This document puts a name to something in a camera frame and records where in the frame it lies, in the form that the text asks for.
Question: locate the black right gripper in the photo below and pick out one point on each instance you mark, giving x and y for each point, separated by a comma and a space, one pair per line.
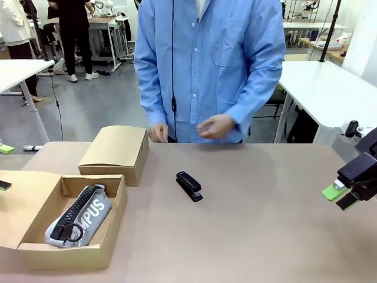
360, 169

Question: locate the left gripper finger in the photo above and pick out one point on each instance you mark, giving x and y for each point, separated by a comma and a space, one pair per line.
4, 185
6, 149

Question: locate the grey CAMPUS pencil case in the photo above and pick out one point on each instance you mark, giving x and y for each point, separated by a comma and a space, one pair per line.
94, 209

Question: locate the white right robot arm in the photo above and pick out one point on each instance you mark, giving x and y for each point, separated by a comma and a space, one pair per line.
363, 129

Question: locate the person's right forearm blue sleeve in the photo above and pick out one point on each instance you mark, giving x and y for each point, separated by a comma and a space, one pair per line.
151, 100

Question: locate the person's left forearm blue sleeve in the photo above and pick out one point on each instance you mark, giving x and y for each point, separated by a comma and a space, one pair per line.
259, 94

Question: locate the cardboard box with lid flap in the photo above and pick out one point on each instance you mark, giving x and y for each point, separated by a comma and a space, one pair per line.
29, 200

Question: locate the closed cardboard box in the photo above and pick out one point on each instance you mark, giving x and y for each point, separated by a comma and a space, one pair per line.
115, 150

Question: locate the person's left hand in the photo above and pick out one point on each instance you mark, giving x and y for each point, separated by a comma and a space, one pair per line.
218, 126

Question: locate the person's right hand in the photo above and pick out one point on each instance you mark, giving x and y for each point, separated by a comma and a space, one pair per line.
158, 132

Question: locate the white table with leg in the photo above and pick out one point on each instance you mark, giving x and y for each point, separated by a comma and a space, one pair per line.
17, 72

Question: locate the large white table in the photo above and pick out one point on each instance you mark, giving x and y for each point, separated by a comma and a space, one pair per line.
324, 85

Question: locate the black stand pole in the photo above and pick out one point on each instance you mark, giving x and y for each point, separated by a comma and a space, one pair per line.
41, 32

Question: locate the person in white jacket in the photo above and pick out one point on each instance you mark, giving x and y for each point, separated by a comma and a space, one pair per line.
14, 26

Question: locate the person in black clothes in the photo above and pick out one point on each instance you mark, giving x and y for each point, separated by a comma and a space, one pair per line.
75, 38

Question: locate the wooden background table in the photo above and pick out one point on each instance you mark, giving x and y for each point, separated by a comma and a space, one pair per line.
332, 51

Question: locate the black stapler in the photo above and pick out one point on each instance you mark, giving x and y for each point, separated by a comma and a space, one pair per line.
188, 184

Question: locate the grey background workbench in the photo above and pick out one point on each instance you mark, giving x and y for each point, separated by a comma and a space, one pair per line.
103, 26

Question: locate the black tripod pole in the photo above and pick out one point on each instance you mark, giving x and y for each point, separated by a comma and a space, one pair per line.
330, 35

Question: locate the white background desk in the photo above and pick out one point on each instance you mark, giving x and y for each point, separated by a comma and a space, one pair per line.
312, 27

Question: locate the person in blue shirt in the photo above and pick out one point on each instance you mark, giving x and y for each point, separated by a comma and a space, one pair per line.
206, 59

